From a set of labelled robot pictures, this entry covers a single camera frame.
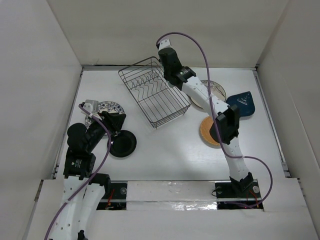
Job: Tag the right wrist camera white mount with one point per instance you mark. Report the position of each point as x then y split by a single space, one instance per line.
163 43

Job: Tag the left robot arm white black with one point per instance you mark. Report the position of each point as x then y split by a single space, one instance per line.
83 186

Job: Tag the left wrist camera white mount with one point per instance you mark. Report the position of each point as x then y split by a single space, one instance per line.
89 107

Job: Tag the cream round plate tree drawing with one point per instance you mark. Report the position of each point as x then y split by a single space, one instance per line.
216 89

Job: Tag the orange woven bamboo round plate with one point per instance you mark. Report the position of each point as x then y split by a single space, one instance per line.
204 131

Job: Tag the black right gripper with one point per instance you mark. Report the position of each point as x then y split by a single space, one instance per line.
178 60

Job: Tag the silver front rail tape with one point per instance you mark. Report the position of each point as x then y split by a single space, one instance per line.
179 196

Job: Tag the black round bowl plate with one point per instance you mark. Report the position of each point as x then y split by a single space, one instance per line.
123 144

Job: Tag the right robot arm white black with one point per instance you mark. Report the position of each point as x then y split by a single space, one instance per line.
226 119

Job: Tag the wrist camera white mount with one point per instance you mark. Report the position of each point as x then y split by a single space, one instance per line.
89 107
163 43

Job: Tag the dark blue leaf-shaped plate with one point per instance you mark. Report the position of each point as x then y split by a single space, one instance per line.
245 103

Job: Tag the blue white floral plate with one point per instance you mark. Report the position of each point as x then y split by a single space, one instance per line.
104 106

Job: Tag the grey wire dish rack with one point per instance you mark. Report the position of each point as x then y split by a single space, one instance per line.
159 102

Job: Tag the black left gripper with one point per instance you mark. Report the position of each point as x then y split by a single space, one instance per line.
112 121

